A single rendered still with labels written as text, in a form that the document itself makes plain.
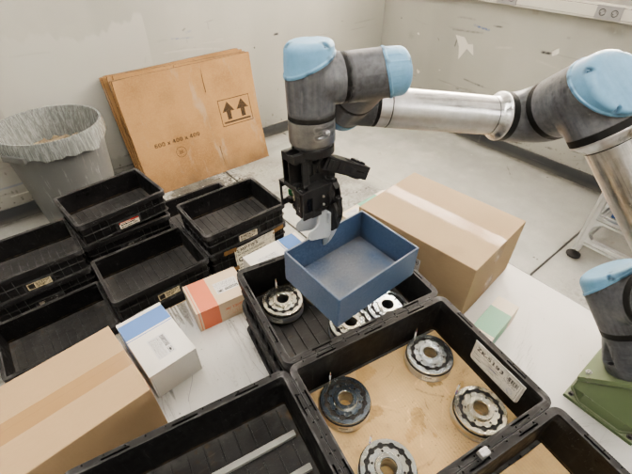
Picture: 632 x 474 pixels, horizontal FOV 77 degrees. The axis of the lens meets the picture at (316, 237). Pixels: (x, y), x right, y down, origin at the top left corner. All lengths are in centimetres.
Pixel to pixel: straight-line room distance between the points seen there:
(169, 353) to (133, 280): 88
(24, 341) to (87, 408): 110
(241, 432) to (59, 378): 40
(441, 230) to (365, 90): 66
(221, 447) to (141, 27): 271
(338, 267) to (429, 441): 38
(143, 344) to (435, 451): 71
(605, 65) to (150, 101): 266
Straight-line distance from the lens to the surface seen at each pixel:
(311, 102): 60
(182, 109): 311
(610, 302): 101
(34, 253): 227
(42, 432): 98
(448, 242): 117
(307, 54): 59
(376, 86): 63
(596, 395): 116
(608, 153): 84
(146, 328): 113
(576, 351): 131
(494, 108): 86
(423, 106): 79
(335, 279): 76
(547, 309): 138
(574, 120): 82
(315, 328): 99
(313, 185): 66
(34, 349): 198
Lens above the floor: 162
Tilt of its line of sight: 40 degrees down
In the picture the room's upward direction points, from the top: straight up
